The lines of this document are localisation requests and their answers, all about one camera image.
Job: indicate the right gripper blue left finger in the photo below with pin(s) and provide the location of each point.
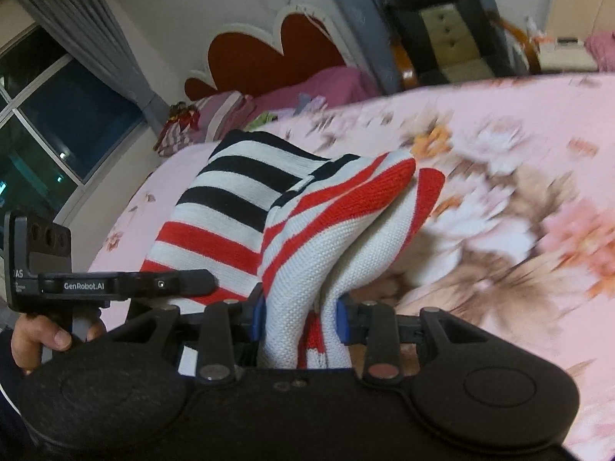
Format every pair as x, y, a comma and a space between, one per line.
258, 319

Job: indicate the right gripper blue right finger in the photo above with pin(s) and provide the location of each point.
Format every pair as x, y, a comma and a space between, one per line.
342, 319

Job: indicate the striped red black white sweater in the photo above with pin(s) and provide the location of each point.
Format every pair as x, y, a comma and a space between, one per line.
304, 228

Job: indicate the person left hand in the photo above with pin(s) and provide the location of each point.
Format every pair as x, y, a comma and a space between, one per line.
32, 333

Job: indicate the dark window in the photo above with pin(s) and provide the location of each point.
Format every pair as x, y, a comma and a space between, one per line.
59, 123

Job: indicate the pink floral bed sheet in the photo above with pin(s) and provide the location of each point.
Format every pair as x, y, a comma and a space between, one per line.
521, 240

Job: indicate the striped pink pillow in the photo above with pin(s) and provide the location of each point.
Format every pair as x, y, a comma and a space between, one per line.
204, 121

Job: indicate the magenta pillow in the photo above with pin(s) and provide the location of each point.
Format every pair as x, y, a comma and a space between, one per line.
329, 88

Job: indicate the red heart-shaped headboard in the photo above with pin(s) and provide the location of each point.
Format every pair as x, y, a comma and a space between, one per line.
302, 42

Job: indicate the grey left window curtain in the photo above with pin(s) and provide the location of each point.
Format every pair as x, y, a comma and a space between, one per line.
90, 32

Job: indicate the black leather chair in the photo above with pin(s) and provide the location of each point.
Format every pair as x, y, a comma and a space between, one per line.
435, 42

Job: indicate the pink blanket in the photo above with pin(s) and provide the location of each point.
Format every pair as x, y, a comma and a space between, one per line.
601, 46

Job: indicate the cream round headboard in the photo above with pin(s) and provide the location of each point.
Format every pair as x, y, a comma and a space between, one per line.
579, 18

